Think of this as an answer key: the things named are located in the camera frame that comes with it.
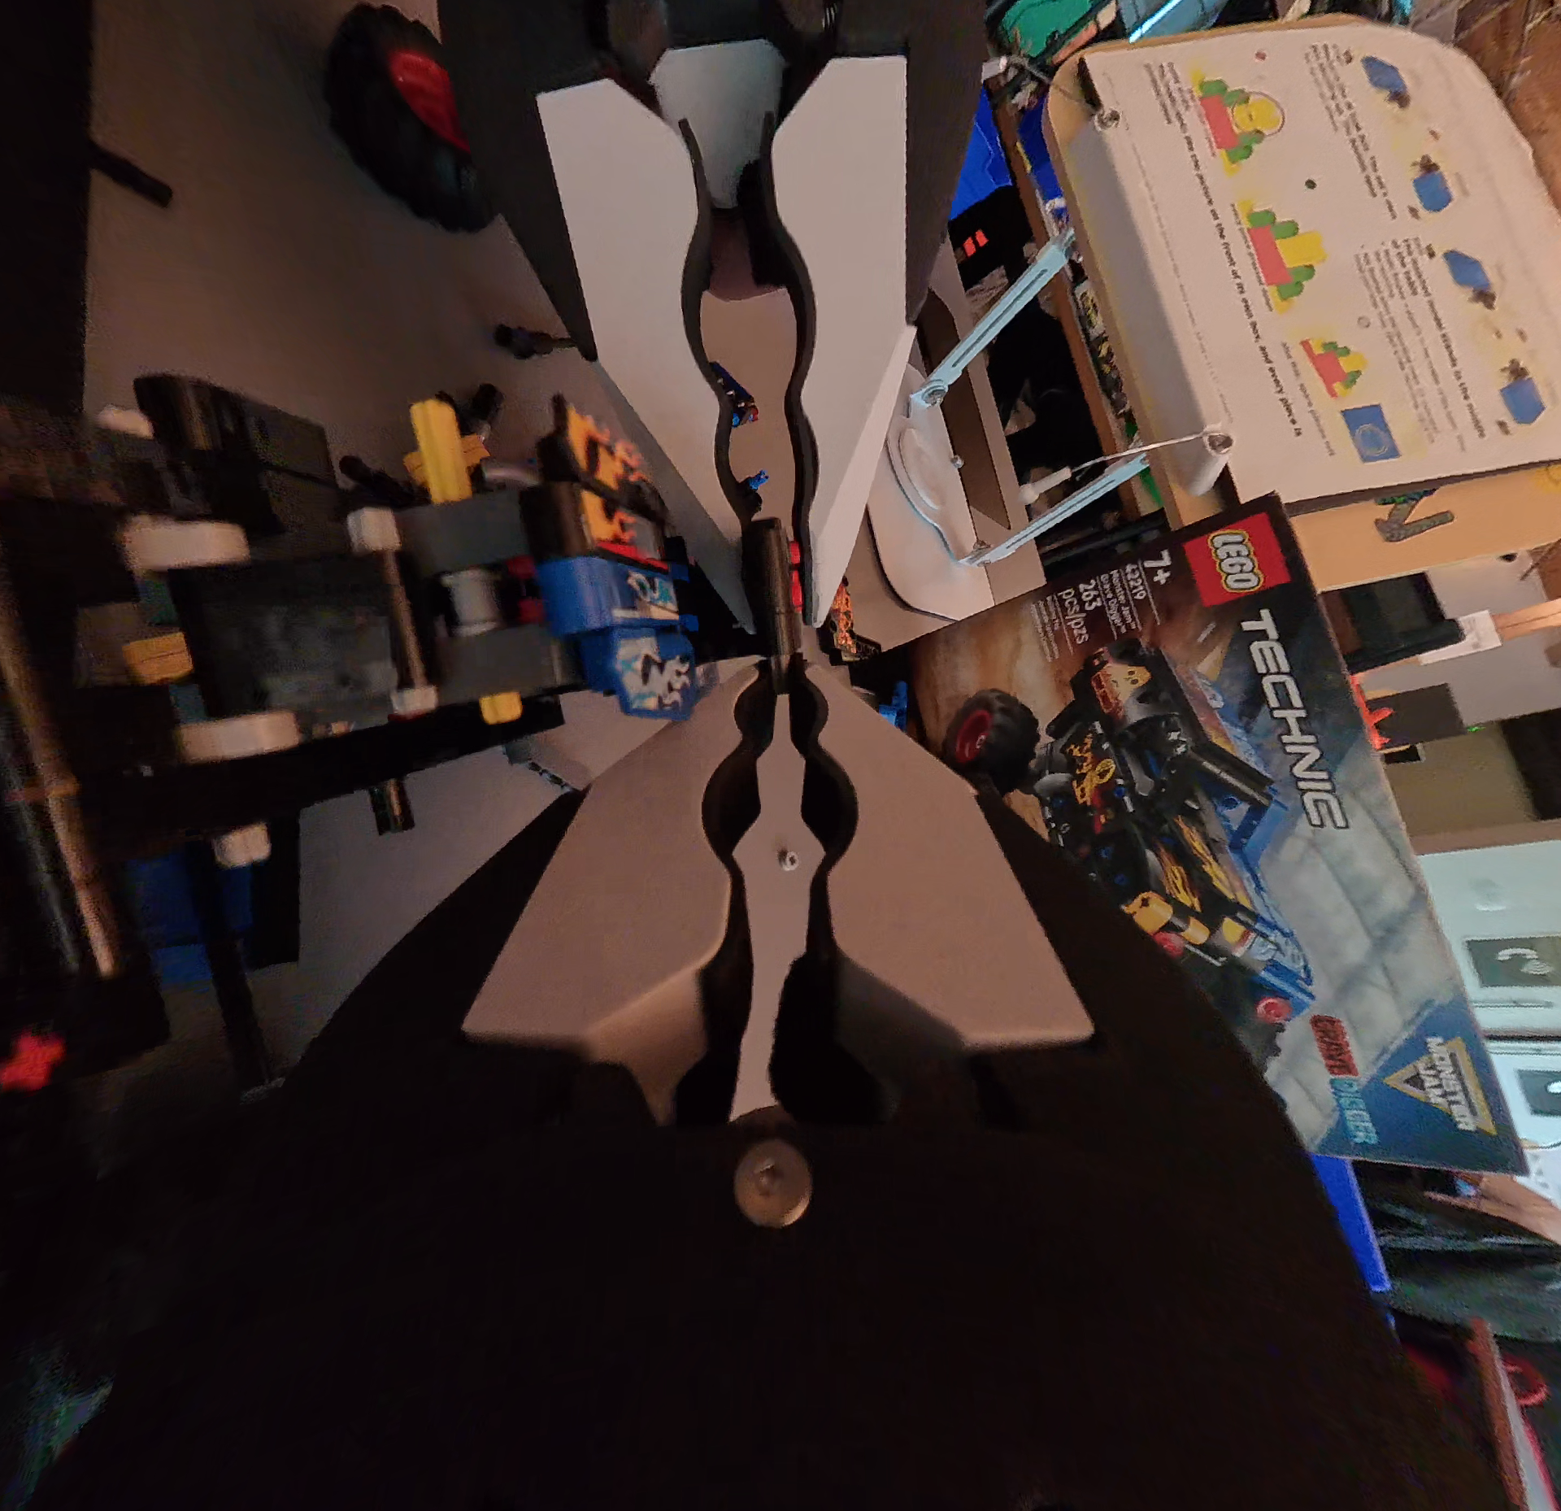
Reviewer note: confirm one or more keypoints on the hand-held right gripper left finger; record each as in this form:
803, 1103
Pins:
596, 913

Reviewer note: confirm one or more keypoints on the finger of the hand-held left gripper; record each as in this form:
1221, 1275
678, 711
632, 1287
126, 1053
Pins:
860, 254
634, 254

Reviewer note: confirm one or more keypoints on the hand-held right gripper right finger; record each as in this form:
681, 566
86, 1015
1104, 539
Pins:
962, 913

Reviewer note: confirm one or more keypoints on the toy truck chassis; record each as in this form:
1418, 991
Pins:
304, 633

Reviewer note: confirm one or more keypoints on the grey desk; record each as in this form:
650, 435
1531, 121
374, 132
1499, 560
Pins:
243, 291

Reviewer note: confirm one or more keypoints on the black wheel with red hub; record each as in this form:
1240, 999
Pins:
414, 108

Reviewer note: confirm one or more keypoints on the black pin with shaft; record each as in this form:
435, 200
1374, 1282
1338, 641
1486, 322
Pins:
530, 340

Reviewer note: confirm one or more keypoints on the black connector with coloured pins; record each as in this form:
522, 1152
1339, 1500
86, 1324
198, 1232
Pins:
738, 400

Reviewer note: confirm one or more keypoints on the white document stand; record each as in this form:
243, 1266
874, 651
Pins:
938, 571

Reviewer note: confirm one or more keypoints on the toy truck set box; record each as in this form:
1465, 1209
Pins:
1341, 926

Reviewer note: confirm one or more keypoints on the long black pin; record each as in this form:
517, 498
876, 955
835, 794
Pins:
128, 179

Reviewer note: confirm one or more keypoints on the printed instruction sheet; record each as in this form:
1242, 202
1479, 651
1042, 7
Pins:
1341, 316

